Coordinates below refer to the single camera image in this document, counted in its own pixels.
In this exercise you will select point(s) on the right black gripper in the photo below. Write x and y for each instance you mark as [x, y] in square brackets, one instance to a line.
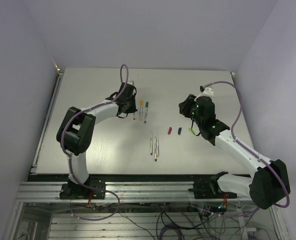
[184, 106]

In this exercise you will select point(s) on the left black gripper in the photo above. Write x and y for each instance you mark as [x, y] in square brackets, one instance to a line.
[134, 109]

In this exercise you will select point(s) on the orange marker pen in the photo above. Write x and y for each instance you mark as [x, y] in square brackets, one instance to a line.
[157, 145]

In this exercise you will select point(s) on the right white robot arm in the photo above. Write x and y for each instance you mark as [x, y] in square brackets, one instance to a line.
[268, 180]

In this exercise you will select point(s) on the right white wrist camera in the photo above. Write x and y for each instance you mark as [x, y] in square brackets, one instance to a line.
[206, 91]

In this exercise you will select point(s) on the purple marker pen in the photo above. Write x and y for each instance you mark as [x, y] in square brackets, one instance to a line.
[151, 143]

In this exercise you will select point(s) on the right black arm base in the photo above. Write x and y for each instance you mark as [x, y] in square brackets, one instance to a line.
[209, 189]

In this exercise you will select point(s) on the green marker pen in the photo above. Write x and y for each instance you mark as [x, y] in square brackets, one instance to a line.
[146, 111]

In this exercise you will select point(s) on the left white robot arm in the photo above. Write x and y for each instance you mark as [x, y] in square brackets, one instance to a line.
[76, 131]

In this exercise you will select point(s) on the yellow marker pen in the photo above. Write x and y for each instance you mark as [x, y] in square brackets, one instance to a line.
[141, 110]

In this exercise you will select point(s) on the aluminium frame rail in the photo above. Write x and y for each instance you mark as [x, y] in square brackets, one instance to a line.
[128, 192]

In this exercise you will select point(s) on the light green pen cap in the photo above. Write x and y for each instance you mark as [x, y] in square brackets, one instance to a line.
[191, 130]

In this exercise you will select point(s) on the blue marker pen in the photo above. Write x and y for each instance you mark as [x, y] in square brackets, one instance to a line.
[155, 149]

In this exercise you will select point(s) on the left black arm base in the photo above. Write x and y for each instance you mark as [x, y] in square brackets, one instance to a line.
[74, 191]

